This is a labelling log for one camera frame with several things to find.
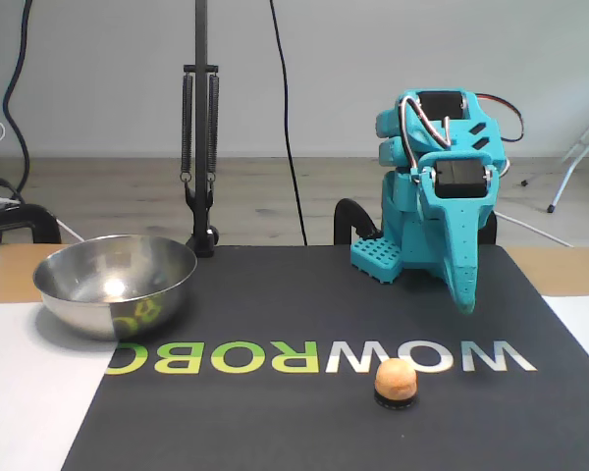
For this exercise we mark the teal moving gripper finger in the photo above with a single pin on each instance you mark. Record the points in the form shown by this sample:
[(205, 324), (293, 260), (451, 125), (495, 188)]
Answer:
[(459, 235)]

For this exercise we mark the orange ball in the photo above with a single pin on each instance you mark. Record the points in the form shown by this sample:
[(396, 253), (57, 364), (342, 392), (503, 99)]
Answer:
[(395, 378)]

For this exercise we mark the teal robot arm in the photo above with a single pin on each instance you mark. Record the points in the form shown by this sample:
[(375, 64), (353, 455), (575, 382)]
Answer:
[(407, 235)]

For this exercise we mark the metal bowl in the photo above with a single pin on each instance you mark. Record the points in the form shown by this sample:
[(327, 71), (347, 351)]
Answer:
[(113, 289)]

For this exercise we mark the black table clamp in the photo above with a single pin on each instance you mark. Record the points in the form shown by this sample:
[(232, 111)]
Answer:
[(343, 216), (29, 216), (491, 230)]

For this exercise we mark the white metal stand legs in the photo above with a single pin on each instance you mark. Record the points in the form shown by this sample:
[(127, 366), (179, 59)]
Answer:
[(567, 176)]

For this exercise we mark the black WOWROBO mat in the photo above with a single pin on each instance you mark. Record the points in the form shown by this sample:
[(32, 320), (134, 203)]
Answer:
[(275, 422)]

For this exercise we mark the black spring stand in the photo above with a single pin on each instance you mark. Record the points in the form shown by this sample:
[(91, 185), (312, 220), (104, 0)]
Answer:
[(202, 98)]

